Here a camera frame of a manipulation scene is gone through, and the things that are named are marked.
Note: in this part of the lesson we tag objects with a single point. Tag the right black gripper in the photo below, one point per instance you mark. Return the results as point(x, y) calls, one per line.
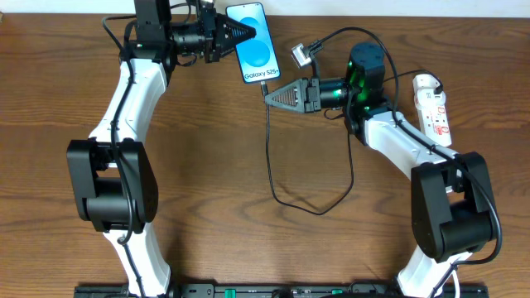
point(312, 95)

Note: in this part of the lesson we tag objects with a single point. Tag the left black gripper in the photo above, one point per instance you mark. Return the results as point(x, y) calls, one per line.
point(209, 36)

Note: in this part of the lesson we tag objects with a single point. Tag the blue Galaxy smartphone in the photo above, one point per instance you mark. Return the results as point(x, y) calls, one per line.
point(257, 57)

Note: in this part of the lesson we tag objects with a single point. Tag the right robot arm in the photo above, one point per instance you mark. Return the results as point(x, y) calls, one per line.
point(454, 218)

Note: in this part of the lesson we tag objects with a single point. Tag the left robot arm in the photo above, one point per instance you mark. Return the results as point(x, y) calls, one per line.
point(112, 179)

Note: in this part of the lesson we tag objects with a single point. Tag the white power strip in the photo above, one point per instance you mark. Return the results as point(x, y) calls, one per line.
point(430, 102)

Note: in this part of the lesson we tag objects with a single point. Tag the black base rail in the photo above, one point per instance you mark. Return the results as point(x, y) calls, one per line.
point(357, 289)

